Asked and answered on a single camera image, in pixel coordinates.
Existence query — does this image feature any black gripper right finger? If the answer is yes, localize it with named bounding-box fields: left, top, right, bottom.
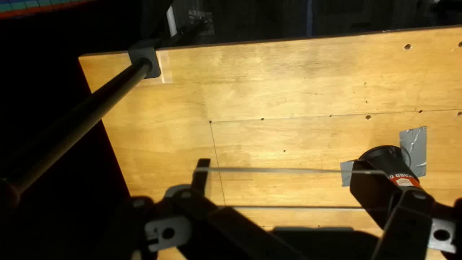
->
left=350, top=170, right=462, bottom=260

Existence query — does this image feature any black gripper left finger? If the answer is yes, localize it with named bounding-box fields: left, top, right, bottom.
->
left=93, top=157, right=309, bottom=260

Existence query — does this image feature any black cup purple patterned lid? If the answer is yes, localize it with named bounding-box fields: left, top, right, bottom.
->
left=358, top=144, right=423, bottom=191

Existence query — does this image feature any black metal pole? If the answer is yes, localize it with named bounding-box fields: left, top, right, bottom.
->
left=0, top=59, right=155, bottom=199

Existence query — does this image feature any grey pole clamp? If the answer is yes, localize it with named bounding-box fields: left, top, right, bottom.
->
left=129, top=42, right=164, bottom=81

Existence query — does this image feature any white vertical pole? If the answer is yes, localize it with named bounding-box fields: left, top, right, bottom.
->
left=165, top=4, right=181, bottom=38

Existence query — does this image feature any black curtain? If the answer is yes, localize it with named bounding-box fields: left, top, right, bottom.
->
left=211, top=0, right=462, bottom=39

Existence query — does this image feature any teal and red striped mat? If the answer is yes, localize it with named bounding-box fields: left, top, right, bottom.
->
left=0, top=0, right=93, bottom=20

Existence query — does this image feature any large grey duct tape piece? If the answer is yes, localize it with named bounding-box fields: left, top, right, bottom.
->
left=399, top=126, right=429, bottom=178

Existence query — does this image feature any small grey duct tape piece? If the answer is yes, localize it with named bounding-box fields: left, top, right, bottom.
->
left=340, top=159, right=358, bottom=188

